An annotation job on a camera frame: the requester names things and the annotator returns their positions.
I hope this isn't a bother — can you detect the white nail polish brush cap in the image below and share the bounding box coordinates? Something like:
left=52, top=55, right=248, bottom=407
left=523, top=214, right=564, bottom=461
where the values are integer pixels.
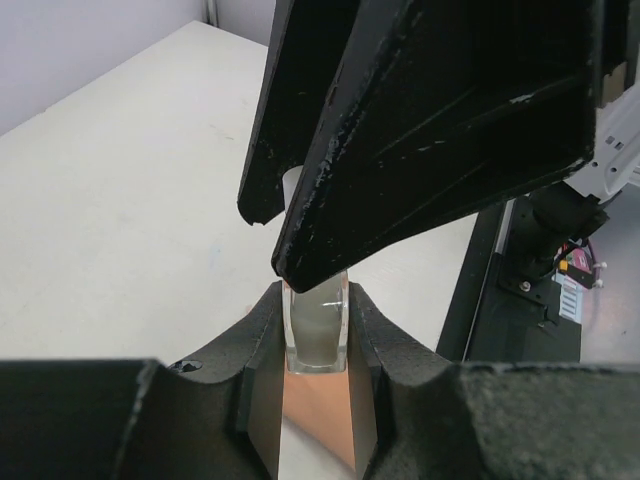
left=282, top=166, right=303, bottom=212

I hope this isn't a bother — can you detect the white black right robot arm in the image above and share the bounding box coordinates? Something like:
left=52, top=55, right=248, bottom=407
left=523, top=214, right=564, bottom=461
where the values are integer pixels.
left=237, top=1, right=639, bottom=292

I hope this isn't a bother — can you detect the white right cable duct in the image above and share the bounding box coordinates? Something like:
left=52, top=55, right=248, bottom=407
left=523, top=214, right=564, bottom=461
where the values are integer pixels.
left=553, top=272, right=586, bottom=325

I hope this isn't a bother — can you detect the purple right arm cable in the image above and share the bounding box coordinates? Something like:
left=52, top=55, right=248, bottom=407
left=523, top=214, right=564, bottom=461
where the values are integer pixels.
left=584, top=237, right=609, bottom=291

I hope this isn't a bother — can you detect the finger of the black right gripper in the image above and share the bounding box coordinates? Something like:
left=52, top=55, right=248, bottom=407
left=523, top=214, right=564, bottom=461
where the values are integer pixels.
left=237, top=1, right=361, bottom=225
left=271, top=1, right=600, bottom=292

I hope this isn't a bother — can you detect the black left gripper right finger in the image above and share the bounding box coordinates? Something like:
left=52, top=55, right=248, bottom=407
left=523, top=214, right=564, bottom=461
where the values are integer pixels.
left=348, top=283, right=639, bottom=479

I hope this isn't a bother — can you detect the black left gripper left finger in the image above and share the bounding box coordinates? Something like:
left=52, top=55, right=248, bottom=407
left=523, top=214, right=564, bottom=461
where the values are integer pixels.
left=1, top=283, right=284, bottom=479

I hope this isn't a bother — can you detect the clear nail polish bottle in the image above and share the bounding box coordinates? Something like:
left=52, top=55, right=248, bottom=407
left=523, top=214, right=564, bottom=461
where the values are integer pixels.
left=282, top=271, right=349, bottom=375

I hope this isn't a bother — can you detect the mannequin hand with nails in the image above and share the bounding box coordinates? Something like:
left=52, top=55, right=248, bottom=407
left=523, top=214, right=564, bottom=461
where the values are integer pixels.
left=283, top=368, right=355, bottom=470

